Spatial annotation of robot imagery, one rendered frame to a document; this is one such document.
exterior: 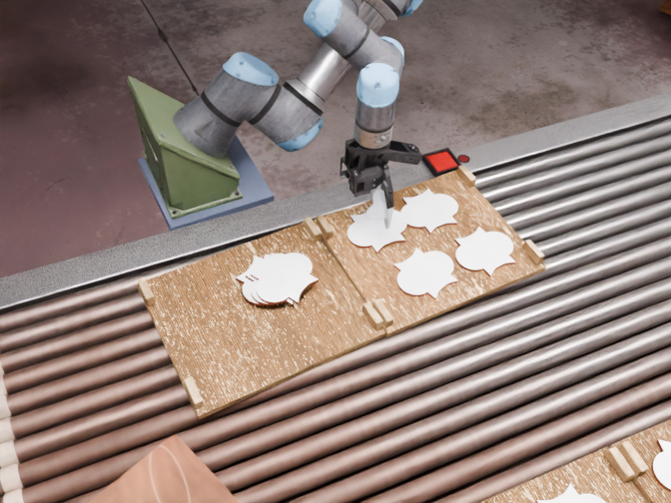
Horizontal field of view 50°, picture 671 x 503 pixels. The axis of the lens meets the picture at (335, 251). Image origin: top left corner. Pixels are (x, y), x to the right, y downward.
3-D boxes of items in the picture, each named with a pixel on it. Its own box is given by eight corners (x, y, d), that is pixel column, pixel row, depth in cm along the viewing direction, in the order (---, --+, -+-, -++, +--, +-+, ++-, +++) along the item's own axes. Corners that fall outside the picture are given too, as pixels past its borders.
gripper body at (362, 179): (338, 177, 153) (340, 133, 144) (374, 166, 156) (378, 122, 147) (354, 201, 149) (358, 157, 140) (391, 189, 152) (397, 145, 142)
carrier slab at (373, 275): (312, 225, 169) (312, 220, 168) (458, 173, 182) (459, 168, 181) (386, 337, 149) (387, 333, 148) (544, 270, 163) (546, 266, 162)
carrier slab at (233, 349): (137, 287, 155) (136, 283, 154) (308, 225, 169) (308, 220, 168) (199, 420, 136) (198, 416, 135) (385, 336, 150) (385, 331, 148)
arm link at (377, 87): (403, 61, 134) (397, 89, 129) (396, 109, 143) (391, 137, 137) (361, 56, 135) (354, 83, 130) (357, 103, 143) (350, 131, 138)
